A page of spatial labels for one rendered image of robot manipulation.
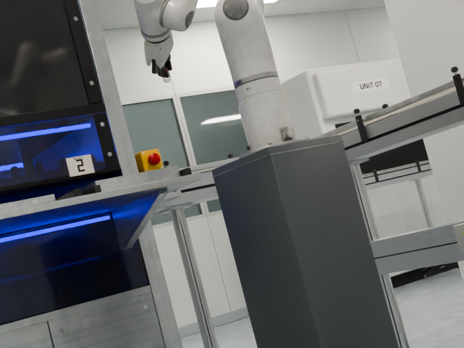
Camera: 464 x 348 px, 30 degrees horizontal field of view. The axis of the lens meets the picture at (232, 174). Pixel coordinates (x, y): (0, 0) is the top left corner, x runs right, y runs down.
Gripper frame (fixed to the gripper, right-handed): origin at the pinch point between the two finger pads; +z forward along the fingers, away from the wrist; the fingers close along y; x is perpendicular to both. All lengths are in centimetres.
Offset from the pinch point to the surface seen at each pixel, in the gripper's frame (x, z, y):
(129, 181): 2.9, 7.0, 35.3
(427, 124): 75, 29, -24
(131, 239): -2, 41, 37
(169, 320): 13, 64, 50
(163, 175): 9.5, 11.5, 28.1
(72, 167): -26.1, 30.2, 23.3
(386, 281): 73, 87, 4
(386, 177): 36, 404, -242
